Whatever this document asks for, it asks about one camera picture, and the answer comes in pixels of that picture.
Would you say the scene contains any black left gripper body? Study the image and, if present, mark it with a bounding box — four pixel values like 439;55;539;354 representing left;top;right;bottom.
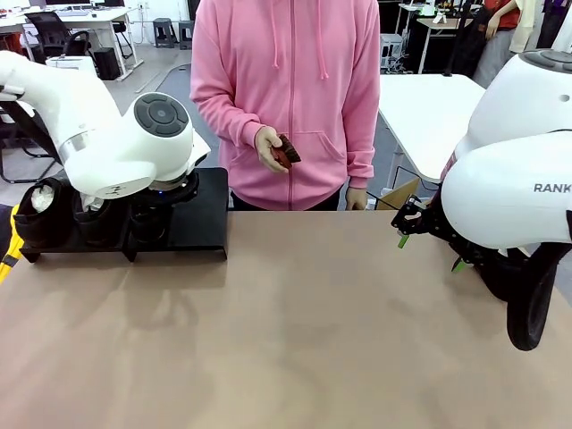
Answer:
130;172;201;212

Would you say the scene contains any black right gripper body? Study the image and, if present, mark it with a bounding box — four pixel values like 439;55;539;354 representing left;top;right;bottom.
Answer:
418;200;475;270

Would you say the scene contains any brown wooden shoe brush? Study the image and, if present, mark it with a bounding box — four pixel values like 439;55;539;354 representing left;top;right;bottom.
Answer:
267;133;303;173

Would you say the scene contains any person's right forearm pink sleeve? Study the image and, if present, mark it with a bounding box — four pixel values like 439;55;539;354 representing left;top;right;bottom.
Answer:
189;84;265;149

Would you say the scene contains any person's left hand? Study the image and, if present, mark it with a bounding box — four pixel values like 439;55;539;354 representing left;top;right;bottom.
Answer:
345;187;370;212

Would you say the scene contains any person's right hand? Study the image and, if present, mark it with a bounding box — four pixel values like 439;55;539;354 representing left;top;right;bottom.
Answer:
253;125;288;173

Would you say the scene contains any brown cardboard box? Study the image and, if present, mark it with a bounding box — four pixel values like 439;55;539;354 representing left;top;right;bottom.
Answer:
381;177;424;212

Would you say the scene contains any white table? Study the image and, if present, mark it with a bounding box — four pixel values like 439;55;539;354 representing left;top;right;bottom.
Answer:
378;73;489;183

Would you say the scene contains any black computer tower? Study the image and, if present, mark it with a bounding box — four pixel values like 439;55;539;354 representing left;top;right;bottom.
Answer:
93;46;122;81

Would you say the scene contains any white air purifier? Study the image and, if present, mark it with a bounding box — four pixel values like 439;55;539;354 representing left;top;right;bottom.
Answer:
46;55;97;76

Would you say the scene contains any yellow and dark cloth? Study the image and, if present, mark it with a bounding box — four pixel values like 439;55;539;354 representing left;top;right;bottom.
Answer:
0;203;26;287

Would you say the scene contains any person in pink hoodie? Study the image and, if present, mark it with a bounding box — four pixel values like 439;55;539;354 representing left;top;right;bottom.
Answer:
189;0;382;212

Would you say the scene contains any grey plastic stool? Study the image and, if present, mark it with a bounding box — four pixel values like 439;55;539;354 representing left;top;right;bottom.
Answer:
153;17;181;49
178;20;196;50

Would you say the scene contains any white computer case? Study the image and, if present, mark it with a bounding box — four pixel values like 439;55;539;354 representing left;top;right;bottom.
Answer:
379;33;406;75

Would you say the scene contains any white office desk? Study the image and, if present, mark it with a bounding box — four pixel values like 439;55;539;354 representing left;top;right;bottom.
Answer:
0;6;145;82

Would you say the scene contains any brown top table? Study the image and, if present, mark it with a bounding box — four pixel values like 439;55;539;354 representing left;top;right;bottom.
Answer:
413;16;475;75

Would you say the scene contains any black mesh office chair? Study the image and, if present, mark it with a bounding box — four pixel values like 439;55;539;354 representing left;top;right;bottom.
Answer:
24;11;93;69

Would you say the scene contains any cream hanging garment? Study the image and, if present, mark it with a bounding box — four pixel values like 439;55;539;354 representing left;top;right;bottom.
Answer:
509;0;544;54

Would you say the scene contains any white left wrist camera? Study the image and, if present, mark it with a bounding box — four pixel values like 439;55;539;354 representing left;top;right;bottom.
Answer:
189;138;213;173

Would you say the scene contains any black right arm cable sleeve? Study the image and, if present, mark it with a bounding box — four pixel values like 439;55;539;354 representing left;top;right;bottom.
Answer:
473;242;572;352

